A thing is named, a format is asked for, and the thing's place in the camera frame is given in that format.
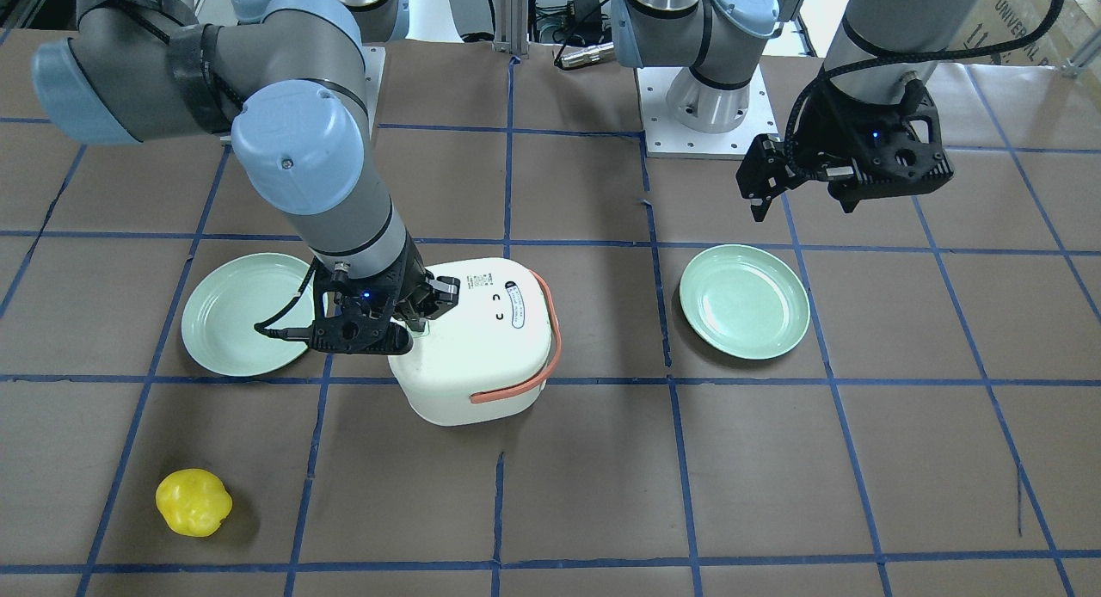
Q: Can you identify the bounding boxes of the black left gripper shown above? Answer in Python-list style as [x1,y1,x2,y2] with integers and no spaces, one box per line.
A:
[735,79,955,222]

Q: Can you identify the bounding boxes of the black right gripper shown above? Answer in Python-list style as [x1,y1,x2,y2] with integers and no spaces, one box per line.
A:
[308,237,461,355]

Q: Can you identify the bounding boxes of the white rice cooker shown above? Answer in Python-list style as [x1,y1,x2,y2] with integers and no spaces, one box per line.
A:
[388,257,563,426]

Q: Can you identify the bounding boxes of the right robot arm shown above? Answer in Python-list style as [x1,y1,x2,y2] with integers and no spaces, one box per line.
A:
[31,0,459,355]

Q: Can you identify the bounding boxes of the green plate far side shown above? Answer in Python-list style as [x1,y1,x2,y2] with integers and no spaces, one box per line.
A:
[678,245,810,360]

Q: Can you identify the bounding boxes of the green plate near lemon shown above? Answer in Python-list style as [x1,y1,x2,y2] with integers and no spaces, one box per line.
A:
[181,253,310,377]

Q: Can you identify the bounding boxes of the cardboard box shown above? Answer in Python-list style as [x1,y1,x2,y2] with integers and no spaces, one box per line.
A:
[953,0,1100,65]

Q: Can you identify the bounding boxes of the yellow lemon toy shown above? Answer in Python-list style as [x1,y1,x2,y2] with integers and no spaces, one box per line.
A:
[155,468,233,538]

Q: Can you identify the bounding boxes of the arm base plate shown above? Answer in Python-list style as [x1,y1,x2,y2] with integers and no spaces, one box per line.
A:
[636,67,780,159]

